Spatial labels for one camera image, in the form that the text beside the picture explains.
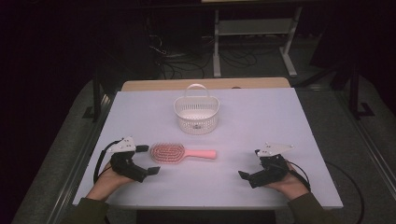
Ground wooden table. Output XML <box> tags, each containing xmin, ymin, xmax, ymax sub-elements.
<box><xmin>120</xmin><ymin>77</ymin><xmax>291</xmax><ymax>92</ymax></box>

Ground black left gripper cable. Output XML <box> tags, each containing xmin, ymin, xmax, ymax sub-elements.
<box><xmin>92</xmin><ymin>139</ymin><xmax>122</xmax><ymax>185</ymax></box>

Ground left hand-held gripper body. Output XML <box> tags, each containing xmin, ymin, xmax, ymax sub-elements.
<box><xmin>107</xmin><ymin>135</ymin><xmax>149</xmax><ymax>184</ymax></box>

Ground person's left hand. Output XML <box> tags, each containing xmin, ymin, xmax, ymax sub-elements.
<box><xmin>86</xmin><ymin>161</ymin><xmax>134</xmax><ymax>203</ymax></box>

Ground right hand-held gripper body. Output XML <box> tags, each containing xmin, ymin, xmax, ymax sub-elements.
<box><xmin>247</xmin><ymin>142</ymin><xmax>294</xmax><ymax>189</ymax></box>

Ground white metal desk frame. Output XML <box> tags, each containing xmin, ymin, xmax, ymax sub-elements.
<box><xmin>213</xmin><ymin>6</ymin><xmax>304</xmax><ymax>78</ymax></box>

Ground pink hairbrush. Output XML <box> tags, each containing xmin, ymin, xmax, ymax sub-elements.
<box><xmin>149</xmin><ymin>142</ymin><xmax>218</xmax><ymax>165</ymax></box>

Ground person's right hand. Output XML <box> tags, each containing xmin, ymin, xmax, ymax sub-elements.
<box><xmin>265</xmin><ymin>162</ymin><xmax>309</xmax><ymax>202</ymax></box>

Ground metal rail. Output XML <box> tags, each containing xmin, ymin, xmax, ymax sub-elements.
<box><xmin>335</xmin><ymin>90</ymin><xmax>396</xmax><ymax>200</ymax></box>
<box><xmin>46</xmin><ymin>92</ymin><xmax>116</xmax><ymax>224</ymax></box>

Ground white plastic basket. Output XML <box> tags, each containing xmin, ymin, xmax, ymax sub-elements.
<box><xmin>173</xmin><ymin>83</ymin><xmax>220</xmax><ymax>135</ymax></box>

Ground black metal stand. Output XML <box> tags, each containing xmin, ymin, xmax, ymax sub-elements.
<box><xmin>348</xmin><ymin>62</ymin><xmax>376</xmax><ymax>120</ymax></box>
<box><xmin>82</xmin><ymin>66</ymin><xmax>113</xmax><ymax>122</ymax></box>

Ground black floor cables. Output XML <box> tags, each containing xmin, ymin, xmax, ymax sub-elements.
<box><xmin>146</xmin><ymin>18</ymin><xmax>269</xmax><ymax>80</ymax></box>

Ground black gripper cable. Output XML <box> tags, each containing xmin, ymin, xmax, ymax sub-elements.
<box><xmin>92</xmin><ymin>139</ymin><xmax>122</xmax><ymax>185</ymax></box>
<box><xmin>286</xmin><ymin>160</ymin><xmax>366</xmax><ymax>224</ymax></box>

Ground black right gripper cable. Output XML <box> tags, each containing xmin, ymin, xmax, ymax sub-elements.
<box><xmin>286</xmin><ymin>160</ymin><xmax>366</xmax><ymax>224</ymax></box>

